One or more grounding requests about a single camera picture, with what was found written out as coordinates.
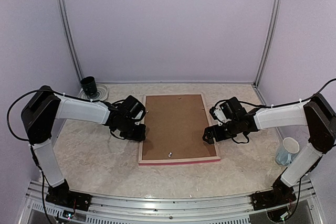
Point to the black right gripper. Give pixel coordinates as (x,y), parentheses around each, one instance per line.
(219,137)

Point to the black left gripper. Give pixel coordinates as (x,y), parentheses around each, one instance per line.
(139,136)

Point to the pink wooden picture frame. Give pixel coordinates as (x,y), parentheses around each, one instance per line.
(178,161)

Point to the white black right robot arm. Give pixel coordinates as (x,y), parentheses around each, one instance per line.
(315,114)

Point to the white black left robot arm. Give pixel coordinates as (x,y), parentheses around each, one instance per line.
(47,106)

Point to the grey spiral ceramic plate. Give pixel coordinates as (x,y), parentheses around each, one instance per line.
(101,94)

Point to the dark green speckled cup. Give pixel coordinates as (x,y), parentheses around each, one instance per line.
(88,85)

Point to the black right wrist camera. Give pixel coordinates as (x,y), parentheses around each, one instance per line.
(217,115)

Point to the aluminium front rail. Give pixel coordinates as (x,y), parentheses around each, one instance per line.
(117,209)

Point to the right aluminium corner post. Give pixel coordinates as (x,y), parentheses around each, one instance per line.
(267,46)

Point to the aluminium corner post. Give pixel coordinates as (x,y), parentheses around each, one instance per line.
(69,39)
(267,46)

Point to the left aluminium corner post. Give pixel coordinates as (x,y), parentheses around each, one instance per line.
(69,39)

